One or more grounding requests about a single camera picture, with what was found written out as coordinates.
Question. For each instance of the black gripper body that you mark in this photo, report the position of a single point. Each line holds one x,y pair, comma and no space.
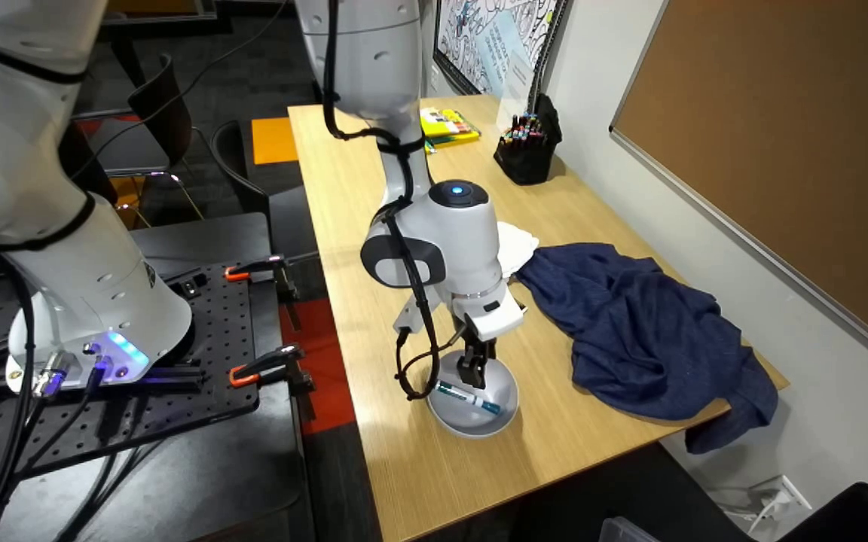
476,347

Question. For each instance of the green white marker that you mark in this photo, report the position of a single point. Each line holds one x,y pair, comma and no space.
473,399

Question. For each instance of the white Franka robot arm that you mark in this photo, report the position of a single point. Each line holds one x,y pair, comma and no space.
453,252

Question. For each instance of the grey metal bowl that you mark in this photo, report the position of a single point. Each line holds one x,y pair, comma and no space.
467,419

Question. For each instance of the dark blue cloth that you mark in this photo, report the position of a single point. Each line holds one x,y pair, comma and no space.
647,332

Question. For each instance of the black orange clamp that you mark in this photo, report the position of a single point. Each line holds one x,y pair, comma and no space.
254,271
268,366

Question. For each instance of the black pen holder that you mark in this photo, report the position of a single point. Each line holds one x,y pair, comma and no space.
530,139

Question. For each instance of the yellow crayon box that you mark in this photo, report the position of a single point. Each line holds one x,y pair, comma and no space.
449,123

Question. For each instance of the clear plastic bag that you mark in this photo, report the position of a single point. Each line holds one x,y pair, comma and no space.
760,499

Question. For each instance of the whiteboard with drawings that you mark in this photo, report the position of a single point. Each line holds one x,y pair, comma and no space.
496,41

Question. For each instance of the black perforated mounting board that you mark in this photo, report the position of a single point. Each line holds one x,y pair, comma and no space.
153,422

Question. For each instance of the brown cork board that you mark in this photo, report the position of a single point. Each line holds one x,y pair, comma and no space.
786,130

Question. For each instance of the dark background chair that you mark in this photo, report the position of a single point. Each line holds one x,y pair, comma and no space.
168,106

